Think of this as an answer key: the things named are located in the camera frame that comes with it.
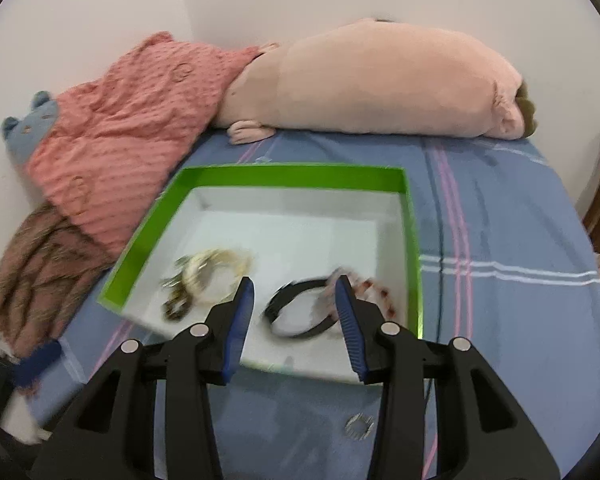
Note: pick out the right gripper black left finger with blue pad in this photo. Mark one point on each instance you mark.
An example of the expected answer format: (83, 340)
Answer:
(108, 430)

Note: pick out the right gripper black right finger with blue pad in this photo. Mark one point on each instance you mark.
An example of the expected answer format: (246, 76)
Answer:
(483, 432)

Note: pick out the silver metal bangle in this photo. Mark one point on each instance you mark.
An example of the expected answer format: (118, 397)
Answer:
(213, 275)

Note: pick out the black wristwatch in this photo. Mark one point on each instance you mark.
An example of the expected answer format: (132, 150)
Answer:
(289, 315)

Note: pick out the blue striped bed sheet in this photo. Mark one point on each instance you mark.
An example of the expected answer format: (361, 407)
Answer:
(505, 263)

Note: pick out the brown fringed scarf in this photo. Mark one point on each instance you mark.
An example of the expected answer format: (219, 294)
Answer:
(46, 271)

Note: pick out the green cardboard box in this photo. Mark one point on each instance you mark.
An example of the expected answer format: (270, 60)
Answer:
(297, 222)

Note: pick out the pink dotted blanket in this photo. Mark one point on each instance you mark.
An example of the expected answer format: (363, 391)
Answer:
(116, 139)

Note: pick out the blue plush toy head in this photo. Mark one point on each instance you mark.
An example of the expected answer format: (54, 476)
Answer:
(22, 136)

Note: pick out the long pink plush pillow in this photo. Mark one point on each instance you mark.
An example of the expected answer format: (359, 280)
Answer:
(379, 77)

